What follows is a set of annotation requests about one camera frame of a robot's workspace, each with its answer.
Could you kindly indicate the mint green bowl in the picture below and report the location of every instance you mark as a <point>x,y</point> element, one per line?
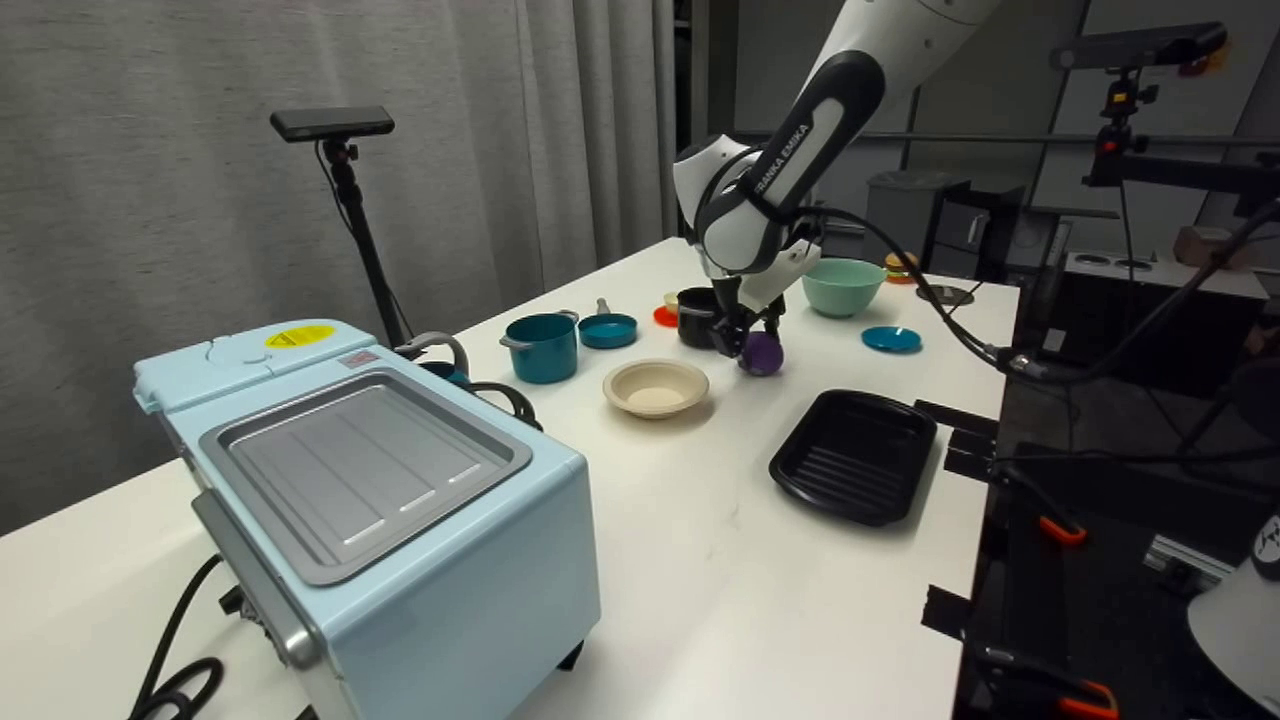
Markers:
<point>841,290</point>

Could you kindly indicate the small blue cup orange item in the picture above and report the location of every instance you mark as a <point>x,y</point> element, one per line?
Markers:
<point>609,331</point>

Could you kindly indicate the black bar camera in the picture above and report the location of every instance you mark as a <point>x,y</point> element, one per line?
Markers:
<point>333,127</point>

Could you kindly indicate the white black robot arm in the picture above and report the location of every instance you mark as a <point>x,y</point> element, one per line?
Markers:
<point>827,120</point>

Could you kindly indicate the light blue toaster oven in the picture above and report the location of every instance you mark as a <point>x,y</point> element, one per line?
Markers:
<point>443,602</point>

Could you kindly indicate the grey camera on mount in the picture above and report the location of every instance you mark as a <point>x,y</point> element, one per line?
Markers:
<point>1145,45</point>

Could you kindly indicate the teal toy pot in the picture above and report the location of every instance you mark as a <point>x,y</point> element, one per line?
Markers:
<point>541,351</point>

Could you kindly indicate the grey curtain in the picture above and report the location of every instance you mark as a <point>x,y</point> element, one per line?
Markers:
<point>163,200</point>

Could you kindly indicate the teal flat lid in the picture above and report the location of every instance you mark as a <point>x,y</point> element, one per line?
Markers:
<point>891,342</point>

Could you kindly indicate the white round object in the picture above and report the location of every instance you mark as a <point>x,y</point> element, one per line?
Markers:
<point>1242,626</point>

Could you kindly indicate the cream toy piece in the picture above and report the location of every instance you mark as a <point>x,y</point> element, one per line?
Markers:
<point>670,303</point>

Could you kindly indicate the dark round disc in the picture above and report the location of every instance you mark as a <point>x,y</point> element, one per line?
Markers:
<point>948,294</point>

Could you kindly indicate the black tripod stand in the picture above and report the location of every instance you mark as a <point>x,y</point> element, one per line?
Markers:
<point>360,233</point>

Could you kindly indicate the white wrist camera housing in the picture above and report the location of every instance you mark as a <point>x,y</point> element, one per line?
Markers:
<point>781,273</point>

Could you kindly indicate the black toy pot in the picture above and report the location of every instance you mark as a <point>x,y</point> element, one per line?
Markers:
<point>694,321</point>

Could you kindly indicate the toy burger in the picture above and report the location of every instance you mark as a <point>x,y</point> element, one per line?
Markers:
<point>899,269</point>

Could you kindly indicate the orange red disc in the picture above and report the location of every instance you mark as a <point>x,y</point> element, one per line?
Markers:
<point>665,317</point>

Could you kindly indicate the brown box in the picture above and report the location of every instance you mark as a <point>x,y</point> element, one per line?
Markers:
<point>1204,249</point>

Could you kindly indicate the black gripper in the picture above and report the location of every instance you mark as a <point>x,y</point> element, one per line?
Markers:
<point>743,306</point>

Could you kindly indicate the black grill pan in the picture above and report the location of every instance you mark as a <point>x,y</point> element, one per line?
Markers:
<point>853,462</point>

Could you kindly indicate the beige shallow bowl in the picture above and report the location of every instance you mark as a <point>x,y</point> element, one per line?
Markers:
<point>659,390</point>

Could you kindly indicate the purple toy with green leaf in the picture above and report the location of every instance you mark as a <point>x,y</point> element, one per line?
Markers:
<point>762,355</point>

